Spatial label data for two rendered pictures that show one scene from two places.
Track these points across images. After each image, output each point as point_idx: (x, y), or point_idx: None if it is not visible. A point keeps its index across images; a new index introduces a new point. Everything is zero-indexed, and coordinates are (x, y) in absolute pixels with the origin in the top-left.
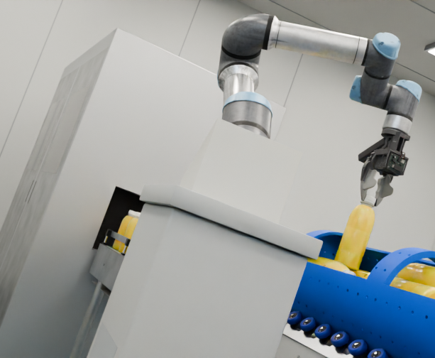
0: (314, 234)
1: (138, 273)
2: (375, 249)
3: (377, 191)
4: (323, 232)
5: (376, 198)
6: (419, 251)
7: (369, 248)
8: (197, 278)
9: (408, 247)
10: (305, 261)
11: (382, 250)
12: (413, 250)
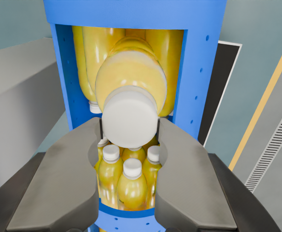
0: (59, 0)
1: None
2: (179, 85)
3: (160, 148)
4: (74, 19)
5: (158, 135)
6: (102, 227)
7: (182, 62)
8: None
9: (105, 213)
10: None
11: (177, 103)
12: (100, 221)
